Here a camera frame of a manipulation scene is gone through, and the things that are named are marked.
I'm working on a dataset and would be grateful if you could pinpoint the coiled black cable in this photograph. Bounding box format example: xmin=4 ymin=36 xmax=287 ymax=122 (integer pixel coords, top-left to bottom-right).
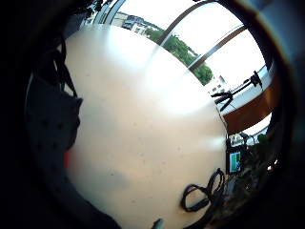
xmin=180 ymin=167 xmax=227 ymax=223

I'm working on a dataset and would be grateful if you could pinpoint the black tripod with camera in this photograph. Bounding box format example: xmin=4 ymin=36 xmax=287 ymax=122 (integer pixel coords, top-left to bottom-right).
xmin=211 ymin=70 xmax=264 ymax=113

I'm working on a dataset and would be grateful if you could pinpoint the brown window frame bar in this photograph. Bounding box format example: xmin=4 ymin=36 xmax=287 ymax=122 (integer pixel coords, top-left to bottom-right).
xmin=188 ymin=24 xmax=248 ymax=73
xmin=155 ymin=0 xmax=214 ymax=46

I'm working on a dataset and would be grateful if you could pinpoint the brown wooden railing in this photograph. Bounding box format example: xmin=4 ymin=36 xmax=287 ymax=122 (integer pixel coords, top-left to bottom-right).
xmin=222 ymin=74 xmax=282 ymax=136

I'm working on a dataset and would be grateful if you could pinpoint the small teal object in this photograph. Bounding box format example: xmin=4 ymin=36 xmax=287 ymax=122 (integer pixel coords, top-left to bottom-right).
xmin=152 ymin=218 xmax=166 ymax=229

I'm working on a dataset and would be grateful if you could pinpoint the black device with lit screen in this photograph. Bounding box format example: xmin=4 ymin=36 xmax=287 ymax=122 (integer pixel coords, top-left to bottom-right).
xmin=225 ymin=136 xmax=246 ymax=176

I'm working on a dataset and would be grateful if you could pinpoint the dark green plant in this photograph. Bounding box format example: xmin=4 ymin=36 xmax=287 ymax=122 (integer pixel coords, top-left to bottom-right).
xmin=241 ymin=133 xmax=282 ymax=195

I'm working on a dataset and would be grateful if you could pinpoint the black glove cable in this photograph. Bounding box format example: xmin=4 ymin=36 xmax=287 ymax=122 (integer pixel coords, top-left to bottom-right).
xmin=47 ymin=34 xmax=79 ymax=99

